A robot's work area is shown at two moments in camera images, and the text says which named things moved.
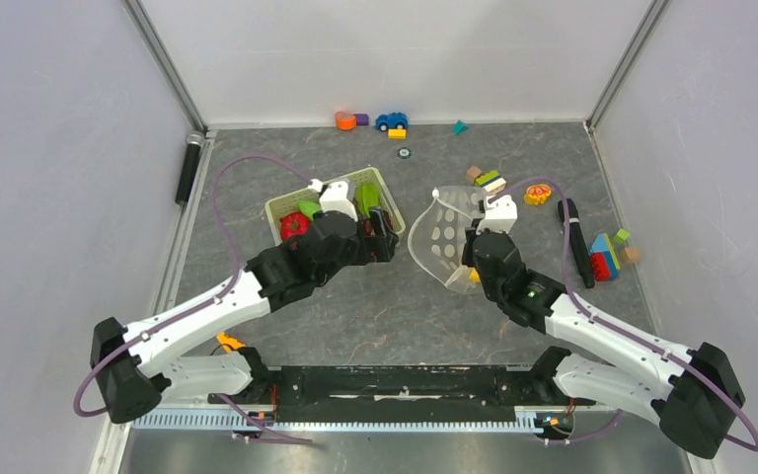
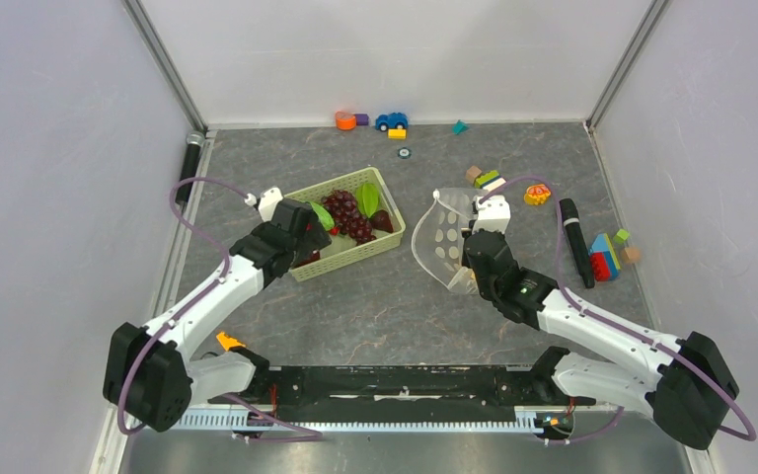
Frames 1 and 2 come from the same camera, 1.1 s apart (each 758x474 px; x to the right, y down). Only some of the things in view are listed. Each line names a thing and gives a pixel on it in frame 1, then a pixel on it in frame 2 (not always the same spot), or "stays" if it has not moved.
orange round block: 345,120 stays
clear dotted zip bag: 435,238 stays
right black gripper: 470,234 stays
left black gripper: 378,247 → 314,239
